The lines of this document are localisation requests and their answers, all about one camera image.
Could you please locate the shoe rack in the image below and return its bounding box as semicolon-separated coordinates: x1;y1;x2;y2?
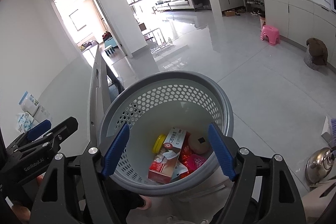
244;0;265;16

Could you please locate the red plastic bag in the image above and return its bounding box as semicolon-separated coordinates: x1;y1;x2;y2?
171;139;206;181

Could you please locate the tissue pack blue white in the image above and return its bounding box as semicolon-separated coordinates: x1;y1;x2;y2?
15;112;39;134

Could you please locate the grey sofa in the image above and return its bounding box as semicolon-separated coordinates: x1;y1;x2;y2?
153;0;206;12

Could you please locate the brown bag on floor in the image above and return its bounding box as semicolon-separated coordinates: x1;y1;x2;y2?
303;38;328;71

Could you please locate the beige plush monkey toy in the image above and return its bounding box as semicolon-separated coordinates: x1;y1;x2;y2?
188;134;210;155

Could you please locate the left hand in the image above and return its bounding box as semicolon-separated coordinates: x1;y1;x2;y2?
11;173;45;223

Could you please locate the pink plastic stool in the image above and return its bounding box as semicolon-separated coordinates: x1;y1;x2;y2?
260;25;280;46

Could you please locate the steel kettle lid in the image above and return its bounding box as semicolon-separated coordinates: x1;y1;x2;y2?
305;147;335;185

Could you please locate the white jar blue lid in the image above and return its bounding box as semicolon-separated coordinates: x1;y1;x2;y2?
19;91;39;117

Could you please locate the yellow plastic lid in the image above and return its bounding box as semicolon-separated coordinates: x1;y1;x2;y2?
152;134;166;154

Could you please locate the grey perforated trash basket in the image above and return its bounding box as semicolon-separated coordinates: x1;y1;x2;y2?
98;71;234;197

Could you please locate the white sideboard cabinet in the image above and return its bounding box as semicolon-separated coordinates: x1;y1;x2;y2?
264;0;335;65

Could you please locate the red toothpaste box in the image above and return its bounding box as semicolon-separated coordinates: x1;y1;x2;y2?
147;127;187;184

